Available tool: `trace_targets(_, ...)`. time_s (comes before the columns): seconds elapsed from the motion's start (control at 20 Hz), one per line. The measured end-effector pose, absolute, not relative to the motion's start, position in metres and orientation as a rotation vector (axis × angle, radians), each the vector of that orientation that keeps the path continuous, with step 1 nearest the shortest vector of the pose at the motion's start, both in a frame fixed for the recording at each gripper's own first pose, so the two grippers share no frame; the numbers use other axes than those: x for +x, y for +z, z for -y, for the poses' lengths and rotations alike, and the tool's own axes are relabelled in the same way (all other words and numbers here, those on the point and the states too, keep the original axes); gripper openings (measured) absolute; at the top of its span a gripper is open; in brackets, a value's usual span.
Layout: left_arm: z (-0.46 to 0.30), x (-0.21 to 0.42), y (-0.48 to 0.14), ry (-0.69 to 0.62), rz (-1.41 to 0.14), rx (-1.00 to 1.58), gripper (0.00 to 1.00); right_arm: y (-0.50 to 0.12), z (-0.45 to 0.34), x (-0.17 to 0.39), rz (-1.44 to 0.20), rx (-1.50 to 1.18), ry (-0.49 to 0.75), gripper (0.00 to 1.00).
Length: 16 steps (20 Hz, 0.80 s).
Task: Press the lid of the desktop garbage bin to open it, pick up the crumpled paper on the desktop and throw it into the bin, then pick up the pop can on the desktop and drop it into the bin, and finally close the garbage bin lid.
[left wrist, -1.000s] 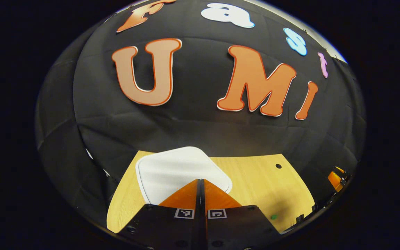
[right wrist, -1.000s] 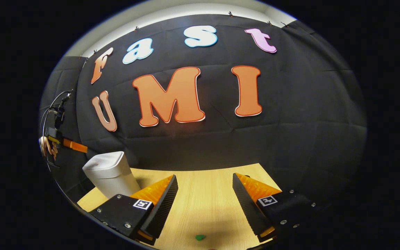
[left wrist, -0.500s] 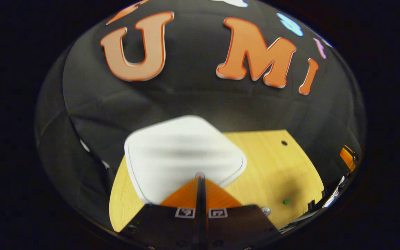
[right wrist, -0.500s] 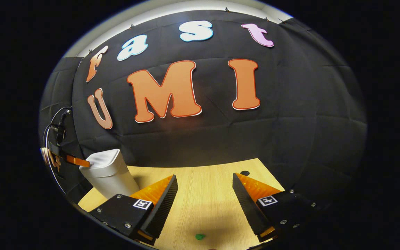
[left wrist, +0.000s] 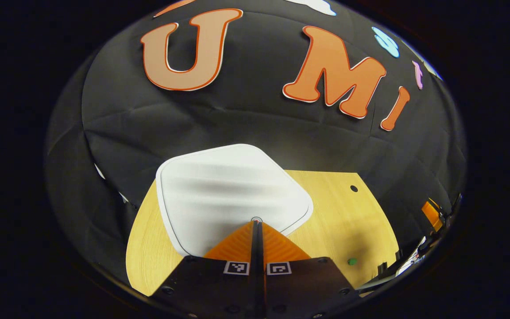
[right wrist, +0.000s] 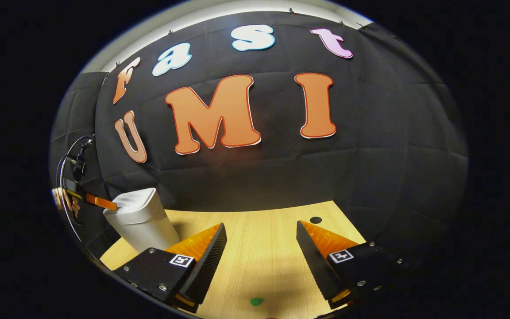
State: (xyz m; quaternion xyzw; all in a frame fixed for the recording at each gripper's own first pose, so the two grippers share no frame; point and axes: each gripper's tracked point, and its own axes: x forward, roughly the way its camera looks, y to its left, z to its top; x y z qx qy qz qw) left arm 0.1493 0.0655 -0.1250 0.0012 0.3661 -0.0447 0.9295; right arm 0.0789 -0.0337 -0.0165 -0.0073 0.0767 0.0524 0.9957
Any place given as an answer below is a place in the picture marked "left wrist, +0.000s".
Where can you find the white desktop garbage bin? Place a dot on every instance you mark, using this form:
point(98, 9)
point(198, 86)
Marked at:
point(228, 190)

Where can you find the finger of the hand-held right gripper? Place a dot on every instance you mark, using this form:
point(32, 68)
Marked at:
point(431, 215)

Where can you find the wooden desktop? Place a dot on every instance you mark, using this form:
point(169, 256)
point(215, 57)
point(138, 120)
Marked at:
point(348, 221)

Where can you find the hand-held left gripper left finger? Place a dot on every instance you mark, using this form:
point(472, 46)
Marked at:
point(219, 288)

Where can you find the black backdrop cloth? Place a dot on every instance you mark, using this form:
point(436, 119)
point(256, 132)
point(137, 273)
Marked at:
point(246, 119)

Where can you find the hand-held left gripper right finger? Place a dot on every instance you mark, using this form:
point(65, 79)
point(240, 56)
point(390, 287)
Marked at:
point(299, 288)

